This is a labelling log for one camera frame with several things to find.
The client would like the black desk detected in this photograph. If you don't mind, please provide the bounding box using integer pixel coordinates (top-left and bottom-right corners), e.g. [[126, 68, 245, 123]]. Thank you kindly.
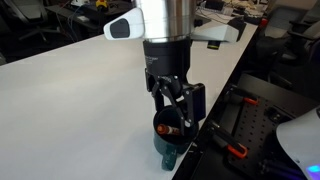
[[44, 0, 136, 38]]

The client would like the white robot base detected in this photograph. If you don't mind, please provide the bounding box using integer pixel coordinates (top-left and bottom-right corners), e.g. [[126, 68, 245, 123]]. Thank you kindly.
[[275, 105, 320, 180]]

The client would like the black office chair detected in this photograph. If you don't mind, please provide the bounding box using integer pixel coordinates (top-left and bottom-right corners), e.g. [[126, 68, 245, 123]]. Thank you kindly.
[[268, 21, 320, 101]]

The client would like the yellow tool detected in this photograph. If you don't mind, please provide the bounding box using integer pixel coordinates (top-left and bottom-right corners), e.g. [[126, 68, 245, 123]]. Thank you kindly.
[[95, 0, 109, 9]]

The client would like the black electronics box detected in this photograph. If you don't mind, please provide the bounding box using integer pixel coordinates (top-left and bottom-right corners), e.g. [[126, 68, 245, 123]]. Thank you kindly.
[[204, 0, 225, 11]]

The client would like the dark office chair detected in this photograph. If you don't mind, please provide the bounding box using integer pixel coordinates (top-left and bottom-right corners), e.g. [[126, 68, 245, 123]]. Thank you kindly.
[[0, 0, 63, 43]]

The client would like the orange handled black clamp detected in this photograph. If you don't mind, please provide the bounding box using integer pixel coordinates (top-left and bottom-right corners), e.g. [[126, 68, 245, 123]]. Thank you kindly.
[[205, 120, 249, 160], [226, 84, 260, 107]]

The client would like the grey office chair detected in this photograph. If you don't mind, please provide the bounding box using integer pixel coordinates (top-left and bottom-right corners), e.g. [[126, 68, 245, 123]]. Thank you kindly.
[[264, 3, 320, 39]]

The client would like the dark teal mug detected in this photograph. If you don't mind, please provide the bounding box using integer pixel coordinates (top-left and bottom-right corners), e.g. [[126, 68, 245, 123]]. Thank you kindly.
[[152, 105, 200, 172]]

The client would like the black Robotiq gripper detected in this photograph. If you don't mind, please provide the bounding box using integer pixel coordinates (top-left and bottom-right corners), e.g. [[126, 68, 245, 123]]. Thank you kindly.
[[142, 37, 207, 129]]

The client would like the orange capped marker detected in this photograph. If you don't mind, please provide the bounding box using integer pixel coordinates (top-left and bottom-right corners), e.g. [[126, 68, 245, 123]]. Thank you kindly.
[[156, 123, 183, 137]]

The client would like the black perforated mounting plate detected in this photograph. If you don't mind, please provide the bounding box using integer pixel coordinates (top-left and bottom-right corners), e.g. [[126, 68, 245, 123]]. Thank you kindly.
[[227, 94, 298, 179]]

